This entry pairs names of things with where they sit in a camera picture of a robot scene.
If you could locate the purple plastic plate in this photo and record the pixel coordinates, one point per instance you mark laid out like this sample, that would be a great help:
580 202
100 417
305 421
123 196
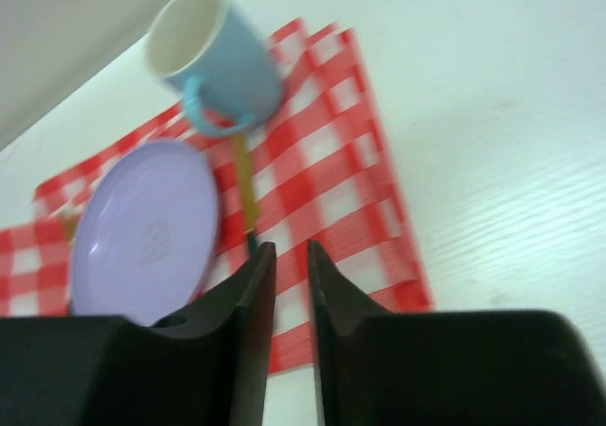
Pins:
147 236

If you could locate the gold knife green handle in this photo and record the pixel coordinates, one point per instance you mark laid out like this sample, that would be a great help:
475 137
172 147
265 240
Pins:
249 206

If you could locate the blue white mug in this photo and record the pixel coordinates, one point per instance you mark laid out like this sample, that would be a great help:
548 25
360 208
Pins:
207 51

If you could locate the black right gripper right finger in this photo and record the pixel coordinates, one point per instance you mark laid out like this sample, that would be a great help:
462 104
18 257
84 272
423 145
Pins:
377 367

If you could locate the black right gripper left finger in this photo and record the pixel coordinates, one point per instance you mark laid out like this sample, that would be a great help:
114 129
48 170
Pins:
207 363

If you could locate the red white checkered cloth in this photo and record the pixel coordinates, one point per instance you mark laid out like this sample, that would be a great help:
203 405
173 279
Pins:
321 171

